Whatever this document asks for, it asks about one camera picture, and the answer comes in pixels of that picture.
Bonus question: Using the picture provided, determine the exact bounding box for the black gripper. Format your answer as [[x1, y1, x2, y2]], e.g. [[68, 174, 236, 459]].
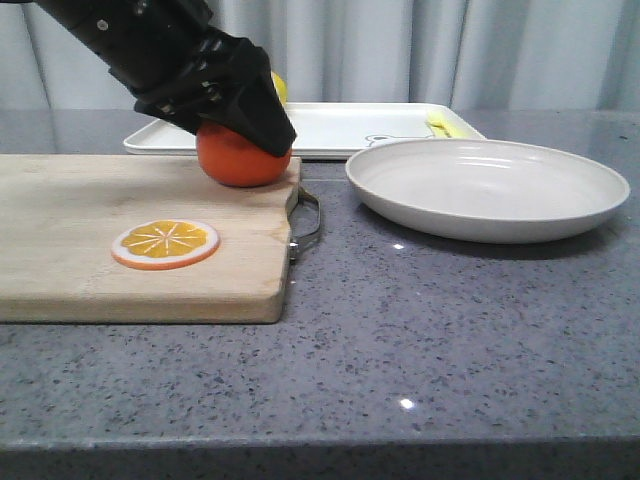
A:
[[107, 24, 297, 156]]

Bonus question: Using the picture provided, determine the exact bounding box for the orange mandarin fruit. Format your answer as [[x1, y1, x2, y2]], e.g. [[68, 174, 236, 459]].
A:
[[196, 122, 292, 187]]

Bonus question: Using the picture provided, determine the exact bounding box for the beige round plate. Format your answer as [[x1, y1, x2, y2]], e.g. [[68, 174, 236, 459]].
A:
[[345, 139, 630, 244]]

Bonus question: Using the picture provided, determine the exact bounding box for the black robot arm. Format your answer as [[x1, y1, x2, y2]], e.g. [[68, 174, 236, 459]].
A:
[[37, 1, 296, 156]]

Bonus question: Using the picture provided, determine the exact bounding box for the white rectangular tray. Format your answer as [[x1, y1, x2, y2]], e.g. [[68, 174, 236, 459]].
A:
[[122, 102, 488, 162]]

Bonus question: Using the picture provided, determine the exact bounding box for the yellow lemon right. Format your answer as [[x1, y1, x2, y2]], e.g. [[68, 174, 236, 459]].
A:
[[271, 71, 288, 105]]

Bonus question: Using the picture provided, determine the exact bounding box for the orange slice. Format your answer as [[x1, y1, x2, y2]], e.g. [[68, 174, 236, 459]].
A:
[[111, 219, 220, 270]]

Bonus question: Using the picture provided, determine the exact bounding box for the yellow plastic fork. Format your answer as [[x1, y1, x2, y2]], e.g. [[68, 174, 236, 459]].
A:
[[426, 110, 457, 139]]

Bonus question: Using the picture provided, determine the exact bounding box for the yellow plastic knife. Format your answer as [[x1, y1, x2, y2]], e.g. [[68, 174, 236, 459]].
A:
[[449, 122, 474, 139]]

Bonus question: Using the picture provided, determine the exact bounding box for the wooden cutting board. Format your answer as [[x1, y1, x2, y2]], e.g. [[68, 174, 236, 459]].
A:
[[1, 154, 301, 323]]

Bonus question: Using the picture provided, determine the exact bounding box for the grey curtain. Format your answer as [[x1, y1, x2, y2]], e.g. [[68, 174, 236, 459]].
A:
[[0, 0, 640, 112]]

